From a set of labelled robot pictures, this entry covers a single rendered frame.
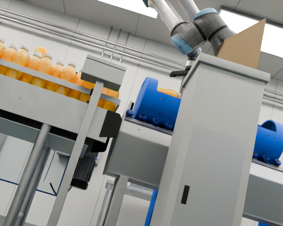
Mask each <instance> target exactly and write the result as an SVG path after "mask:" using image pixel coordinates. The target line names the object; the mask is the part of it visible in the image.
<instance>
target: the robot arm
mask: <svg viewBox="0 0 283 226"><path fill-rule="evenodd" d="M142 1H143V3H144V5H145V6H146V7H147V8H151V9H155V11H156V12H157V14H158V15H159V16H160V17H161V19H162V20H163V22H164V23H165V25H166V26H167V27H168V29H169V30H170V31H171V34H170V35H171V38H170V41H171V42H172V44H173V45H174V46H175V47H176V49H177V50H178V51H179V52H180V53H181V54H183V55H187V56H188V58H187V62H186V66H185V70H180V71H172V72H171V73H170V77H180V76H183V79H182V82H181V87H180V90H179V93H181V97H182V94H183V91H184V88H182V83H183V80H184V79H185V77H186V75H187V74H188V72H189V70H190V69H191V67H192V65H193V64H194V62H195V61H196V59H197V57H198V56H199V54H200V53H201V51H202V50H201V48H200V47H201V46H202V45H203V44H205V43H206V42H208V41H209V42H210V44H211V46H212V50H213V53H214V55H215V56H216V55H217V53H218V51H219V49H220V47H221V45H222V43H223V41H224V40H226V39H228V38H229V37H231V36H233V35H235V34H236V33H235V32H234V31H232V30H231V29H230V28H229V27H228V26H227V24H226V23H225V21H224V20H223V19H222V18H221V16H220V14H219V13H218V12H217V11H216V10H215V9H214V8H206V9H203V10H201V11H199V9H198V8H197V6H196V5H195V3H194V1H193V0H177V1H178V3H179V5H180V6H181V7H182V9H183V11H184V12H185V14H186V15H187V17H188V18H189V20H190V22H191V24H190V23H189V22H186V21H183V19H182V18H181V17H180V15H179V14H178V13H177V12H176V10H175V9H174V8H173V7H172V5H171V4H170V3H169V1H168V0H142Z"/></svg>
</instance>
